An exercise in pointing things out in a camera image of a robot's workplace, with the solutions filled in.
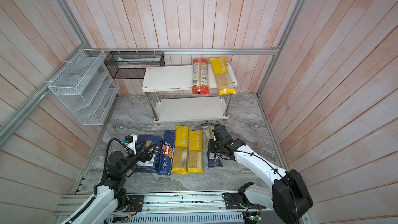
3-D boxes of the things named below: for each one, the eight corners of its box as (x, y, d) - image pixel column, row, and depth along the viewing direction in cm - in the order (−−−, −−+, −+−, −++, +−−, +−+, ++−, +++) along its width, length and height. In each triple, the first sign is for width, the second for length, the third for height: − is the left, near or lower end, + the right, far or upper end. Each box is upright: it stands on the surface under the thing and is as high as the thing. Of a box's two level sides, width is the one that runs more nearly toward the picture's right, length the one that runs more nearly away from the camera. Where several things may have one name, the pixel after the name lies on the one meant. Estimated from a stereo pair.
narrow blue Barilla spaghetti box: (159, 175, 83) (157, 173, 81) (165, 133, 100) (164, 130, 97) (172, 175, 83) (171, 173, 81) (176, 133, 100) (175, 130, 97)
